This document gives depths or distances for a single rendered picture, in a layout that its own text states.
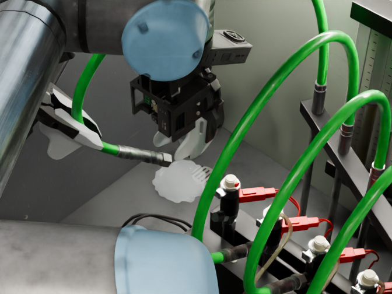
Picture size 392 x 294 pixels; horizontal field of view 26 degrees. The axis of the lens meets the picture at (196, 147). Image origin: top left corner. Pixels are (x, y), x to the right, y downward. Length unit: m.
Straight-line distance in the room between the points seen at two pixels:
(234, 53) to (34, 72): 0.38
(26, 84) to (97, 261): 0.26
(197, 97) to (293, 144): 0.59
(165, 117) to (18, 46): 0.31
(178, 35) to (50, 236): 0.33
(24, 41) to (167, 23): 0.13
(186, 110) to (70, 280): 0.54
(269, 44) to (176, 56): 0.69
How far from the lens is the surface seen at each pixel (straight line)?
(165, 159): 1.23
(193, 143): 1.05
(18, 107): 0.66
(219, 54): 0.99
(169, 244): 0.47
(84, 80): 1.08
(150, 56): 0.78
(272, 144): 1.59
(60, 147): 1.12
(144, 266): 0.45
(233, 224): 1.28
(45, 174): 1.43
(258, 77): 1.52
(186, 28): 0.76
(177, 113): 0.96
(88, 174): 1.51
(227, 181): 1.21
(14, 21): 0.74
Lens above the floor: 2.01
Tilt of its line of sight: 46 degrees down
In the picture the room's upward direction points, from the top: straight up
